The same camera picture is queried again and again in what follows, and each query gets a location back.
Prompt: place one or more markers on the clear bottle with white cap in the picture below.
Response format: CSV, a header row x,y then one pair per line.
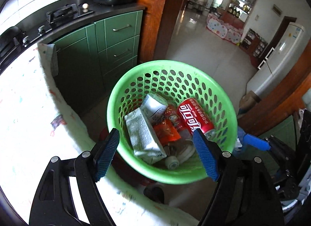
x,y
171,162

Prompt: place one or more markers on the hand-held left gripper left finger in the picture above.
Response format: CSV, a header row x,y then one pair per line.
x,y
104,155

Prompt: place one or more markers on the dark slipper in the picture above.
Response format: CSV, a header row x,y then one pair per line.
x,y
154,193

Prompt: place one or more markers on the white printed drink carton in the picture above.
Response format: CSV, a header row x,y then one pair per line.
x,y
143,136

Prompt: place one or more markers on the white refrigerator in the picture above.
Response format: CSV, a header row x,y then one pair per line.
x,y
279,58

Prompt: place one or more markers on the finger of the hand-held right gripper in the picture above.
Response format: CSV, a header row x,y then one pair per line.
x,y
255,141

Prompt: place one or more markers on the green kitchen cabinets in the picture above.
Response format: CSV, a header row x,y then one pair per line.
x,y
116,46

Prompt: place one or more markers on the cardboard box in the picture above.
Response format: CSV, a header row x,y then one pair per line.
x,y
250,99

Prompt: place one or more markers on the white egg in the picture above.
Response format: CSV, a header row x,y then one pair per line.
x,y
85,5

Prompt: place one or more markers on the red cola can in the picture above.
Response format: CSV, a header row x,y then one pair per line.
x,y
194,116

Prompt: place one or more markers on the printed tablecloth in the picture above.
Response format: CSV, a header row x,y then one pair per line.
x,y
24,106

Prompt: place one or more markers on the wooden door frame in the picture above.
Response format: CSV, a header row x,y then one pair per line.
x,y
158,21

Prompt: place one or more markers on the black gas stove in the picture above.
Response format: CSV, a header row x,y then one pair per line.
x,y
60,14

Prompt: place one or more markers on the brown wooden partition frame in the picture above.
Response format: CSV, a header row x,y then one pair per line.
x,y
279,104

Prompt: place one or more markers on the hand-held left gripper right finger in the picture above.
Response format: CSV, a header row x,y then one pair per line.
x,y
206,155

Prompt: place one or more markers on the polka-dot play tent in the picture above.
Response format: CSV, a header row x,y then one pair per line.
x,y
226,30

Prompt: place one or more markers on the dark wooden shelf cabinet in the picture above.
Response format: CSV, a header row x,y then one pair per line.
x,y
255,46

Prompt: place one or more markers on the red snack packet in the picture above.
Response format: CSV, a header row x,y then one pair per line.
x,y
166,132

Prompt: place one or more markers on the wall display shelves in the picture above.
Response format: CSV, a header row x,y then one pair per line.
x,y
240,4

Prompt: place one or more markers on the green plastic basket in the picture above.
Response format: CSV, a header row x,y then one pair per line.
x,y
170,63

